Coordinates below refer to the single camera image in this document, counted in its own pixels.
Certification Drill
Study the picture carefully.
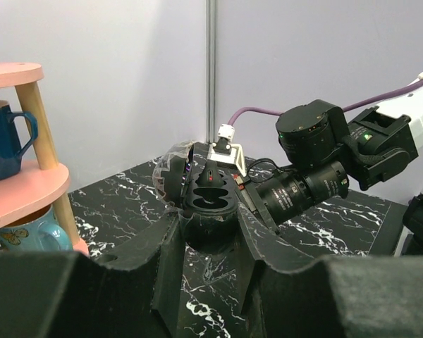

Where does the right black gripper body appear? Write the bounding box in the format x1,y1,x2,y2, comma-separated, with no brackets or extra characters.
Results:
232,163,349,234

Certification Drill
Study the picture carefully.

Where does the dark blue mug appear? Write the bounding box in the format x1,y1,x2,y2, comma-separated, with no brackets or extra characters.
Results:
0,100,38,180

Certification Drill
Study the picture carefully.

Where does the black earbud charging case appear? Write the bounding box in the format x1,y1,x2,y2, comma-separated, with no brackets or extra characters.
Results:
152,141,238,255

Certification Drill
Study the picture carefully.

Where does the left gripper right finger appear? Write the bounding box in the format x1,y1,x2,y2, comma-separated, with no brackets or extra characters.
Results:
235,204,423,337

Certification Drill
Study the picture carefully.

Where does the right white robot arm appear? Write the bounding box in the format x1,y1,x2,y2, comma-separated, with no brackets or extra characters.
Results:
235,72,423,230

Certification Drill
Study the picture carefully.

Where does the teal ceramic mug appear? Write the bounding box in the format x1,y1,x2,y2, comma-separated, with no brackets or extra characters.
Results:
0,205,73,251

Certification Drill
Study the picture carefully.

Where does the pink three-tier shelf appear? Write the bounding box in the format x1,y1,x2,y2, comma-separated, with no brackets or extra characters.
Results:
0,62,91,256

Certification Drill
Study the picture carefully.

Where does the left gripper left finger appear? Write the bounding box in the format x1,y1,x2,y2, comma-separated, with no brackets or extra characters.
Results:
0,212,183,337

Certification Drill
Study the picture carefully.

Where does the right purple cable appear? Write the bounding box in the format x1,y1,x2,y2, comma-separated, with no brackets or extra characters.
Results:
228,68,423,127

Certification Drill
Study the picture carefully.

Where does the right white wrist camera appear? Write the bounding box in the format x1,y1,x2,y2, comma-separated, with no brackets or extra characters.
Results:
207,124,247,177

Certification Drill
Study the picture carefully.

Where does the black marbled table mat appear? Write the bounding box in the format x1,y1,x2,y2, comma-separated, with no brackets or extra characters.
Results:
69,161,391,337

